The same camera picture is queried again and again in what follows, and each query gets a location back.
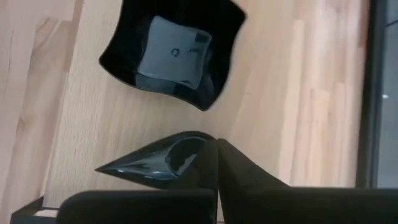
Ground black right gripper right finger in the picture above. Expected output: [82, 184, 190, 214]
[218, 138, 290, 191]

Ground wooden riser shelf black legs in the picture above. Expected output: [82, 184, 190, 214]
[11, 0, 386, 224]

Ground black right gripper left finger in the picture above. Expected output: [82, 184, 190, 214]
[169, 139, 219, 190]

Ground black wavy square bowl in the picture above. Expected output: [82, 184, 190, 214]
[98, 0, 248, 112]

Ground black teardrop plate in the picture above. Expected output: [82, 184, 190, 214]
[94, 130, 216, 190]

